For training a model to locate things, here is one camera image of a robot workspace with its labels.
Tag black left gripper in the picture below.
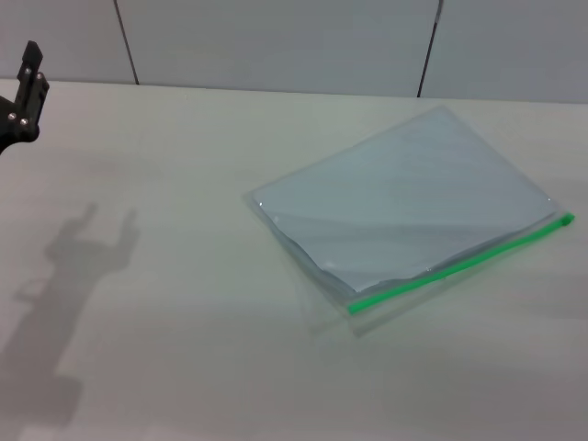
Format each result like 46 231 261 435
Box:
0 40 51 156

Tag clear document bag green zipper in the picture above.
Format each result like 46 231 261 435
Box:
242 104 576 339

